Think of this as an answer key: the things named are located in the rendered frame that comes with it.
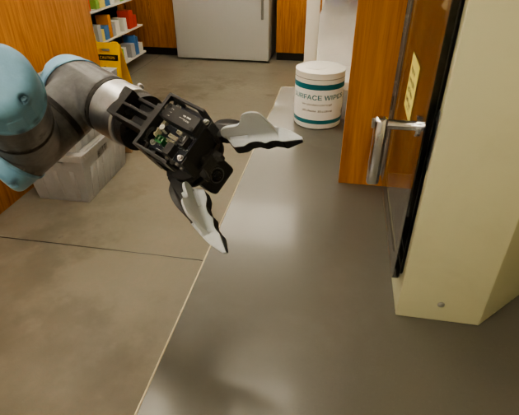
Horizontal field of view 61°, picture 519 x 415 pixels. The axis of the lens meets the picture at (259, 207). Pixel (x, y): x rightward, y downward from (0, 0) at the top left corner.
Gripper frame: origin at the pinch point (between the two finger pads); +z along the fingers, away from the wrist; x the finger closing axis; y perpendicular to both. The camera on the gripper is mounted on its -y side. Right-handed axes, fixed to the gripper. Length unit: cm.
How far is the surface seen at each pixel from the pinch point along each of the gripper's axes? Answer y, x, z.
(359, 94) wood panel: -29.1, 31.6, -9.7
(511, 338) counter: -23.9, 4.4, 29.8
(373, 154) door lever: -7.0, 12.7, 5.2
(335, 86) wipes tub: -52, 44, -26
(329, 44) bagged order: -102, 87, -62
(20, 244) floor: -136, -60, -164
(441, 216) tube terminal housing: -9.8, 10.3, 15.6
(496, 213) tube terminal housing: -9.8, 13.6, 20.5
